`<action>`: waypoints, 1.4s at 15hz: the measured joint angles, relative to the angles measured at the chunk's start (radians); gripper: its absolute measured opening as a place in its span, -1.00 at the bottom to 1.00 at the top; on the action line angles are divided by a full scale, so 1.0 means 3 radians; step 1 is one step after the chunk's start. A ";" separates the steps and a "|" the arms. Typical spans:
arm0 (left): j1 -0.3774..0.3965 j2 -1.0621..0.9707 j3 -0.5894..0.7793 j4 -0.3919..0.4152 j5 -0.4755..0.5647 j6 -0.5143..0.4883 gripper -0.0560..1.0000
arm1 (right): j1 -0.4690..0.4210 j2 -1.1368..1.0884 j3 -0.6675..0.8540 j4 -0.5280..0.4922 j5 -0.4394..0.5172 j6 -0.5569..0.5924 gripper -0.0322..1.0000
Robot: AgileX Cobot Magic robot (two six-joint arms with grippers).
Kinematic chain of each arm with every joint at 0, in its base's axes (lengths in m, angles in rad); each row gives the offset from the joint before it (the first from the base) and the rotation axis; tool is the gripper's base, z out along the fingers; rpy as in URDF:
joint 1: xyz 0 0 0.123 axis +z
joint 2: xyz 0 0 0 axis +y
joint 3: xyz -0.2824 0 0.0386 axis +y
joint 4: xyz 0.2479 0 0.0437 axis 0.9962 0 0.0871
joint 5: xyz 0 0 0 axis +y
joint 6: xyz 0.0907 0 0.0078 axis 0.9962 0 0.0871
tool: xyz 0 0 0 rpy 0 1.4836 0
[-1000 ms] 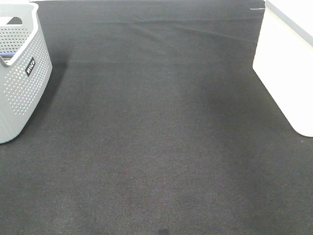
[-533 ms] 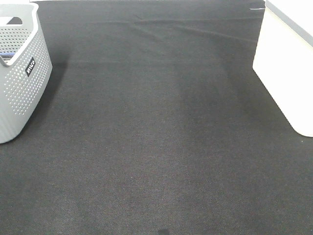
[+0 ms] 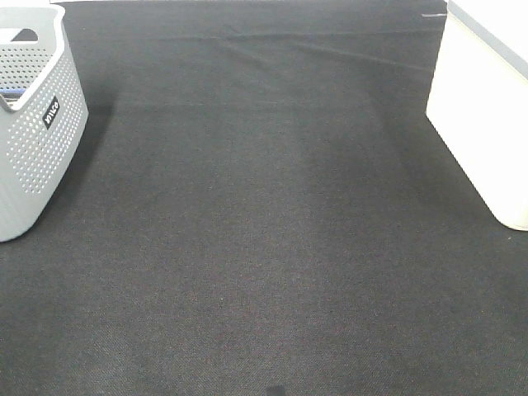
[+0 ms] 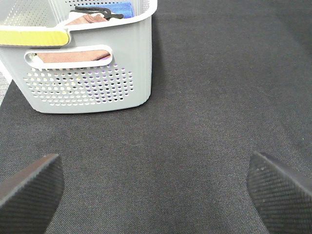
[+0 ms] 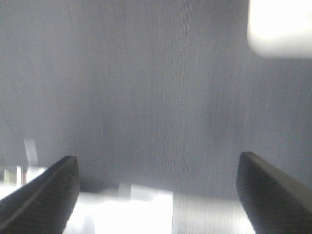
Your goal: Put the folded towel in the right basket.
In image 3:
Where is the black fabric table mat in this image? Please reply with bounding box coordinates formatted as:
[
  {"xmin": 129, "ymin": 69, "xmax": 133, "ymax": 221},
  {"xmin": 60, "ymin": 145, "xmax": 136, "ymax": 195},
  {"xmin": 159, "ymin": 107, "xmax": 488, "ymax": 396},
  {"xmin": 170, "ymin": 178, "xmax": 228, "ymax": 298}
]
[{"xmin": 1, "ymin": 1, "xmax": 527, "ymax": 395}]

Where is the cream white plastic bin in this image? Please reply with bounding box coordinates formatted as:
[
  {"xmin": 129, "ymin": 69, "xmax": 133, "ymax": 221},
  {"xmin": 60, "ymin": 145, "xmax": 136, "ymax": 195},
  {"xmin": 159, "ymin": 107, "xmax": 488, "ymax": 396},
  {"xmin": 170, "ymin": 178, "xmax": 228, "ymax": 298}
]
[{"xmin": 426, "ymin": 1, "xmax": 527, "ymax": 231}]

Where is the grey perforated plastic basket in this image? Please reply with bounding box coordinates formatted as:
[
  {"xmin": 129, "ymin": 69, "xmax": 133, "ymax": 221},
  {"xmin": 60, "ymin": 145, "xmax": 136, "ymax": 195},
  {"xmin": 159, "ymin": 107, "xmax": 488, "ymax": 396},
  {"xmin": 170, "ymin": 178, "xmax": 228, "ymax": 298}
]
[{"xmin": 1, "ymin": 1, "xmax": 88, "ymax": 242}]

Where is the blue towel in basket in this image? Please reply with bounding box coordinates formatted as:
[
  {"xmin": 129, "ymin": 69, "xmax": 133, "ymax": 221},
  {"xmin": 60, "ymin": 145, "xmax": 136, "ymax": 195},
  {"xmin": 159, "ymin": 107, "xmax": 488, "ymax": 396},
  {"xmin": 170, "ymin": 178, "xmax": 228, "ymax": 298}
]
[{"xmin": 0, "ymin": 87, "xmax": 26, "ymax": 101}]

